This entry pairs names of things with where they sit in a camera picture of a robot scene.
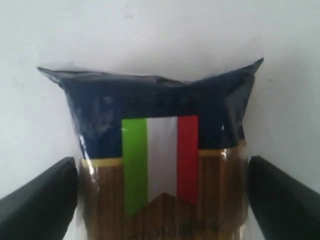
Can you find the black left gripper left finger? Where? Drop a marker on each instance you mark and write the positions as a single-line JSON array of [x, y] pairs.
[[43, 208]]

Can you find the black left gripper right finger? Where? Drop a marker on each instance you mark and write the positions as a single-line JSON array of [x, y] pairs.
[[285, 209]]

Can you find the spaghetti pack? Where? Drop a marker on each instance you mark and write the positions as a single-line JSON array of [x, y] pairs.
[[162, 159]]

